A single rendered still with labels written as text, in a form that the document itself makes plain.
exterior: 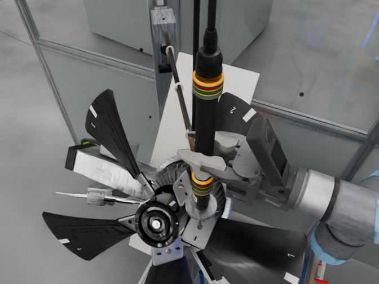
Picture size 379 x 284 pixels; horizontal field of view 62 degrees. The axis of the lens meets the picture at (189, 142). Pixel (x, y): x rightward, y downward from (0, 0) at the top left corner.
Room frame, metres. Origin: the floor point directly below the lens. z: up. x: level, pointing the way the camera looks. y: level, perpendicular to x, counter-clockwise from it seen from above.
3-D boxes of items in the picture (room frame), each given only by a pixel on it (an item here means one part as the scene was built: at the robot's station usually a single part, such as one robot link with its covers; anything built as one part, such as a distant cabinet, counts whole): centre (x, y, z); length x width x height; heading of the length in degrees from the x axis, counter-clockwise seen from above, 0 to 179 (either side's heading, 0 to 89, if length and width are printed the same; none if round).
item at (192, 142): (0.65, 0.03, 1.39); 0.54 x 0.01 x 0.01; 10
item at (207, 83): (0.35, -0.03, 1.65); 0.04 x 0.04 x 0.03
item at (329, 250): (0.25, -0.28, 1.38); 0.11 x 0.08 x 0.11; 129
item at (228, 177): (0.31, -0.06, 1.50); 0.09 x 0.05 x 0.02; 75
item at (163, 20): (0.97, 0.09, 1.39); 0.10 x 0.07 x 0.08; 10
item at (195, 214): (0.36, -0.02, 1.35); 0.09 x 0.07 x 0.10; 10
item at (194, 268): (0.37, 0.00, 0.91); 0.12 x 0.08 x 0.12; 155
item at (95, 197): (0.50, 0.28, 1.08); 0.07 x 0.04 x 0.06; 76
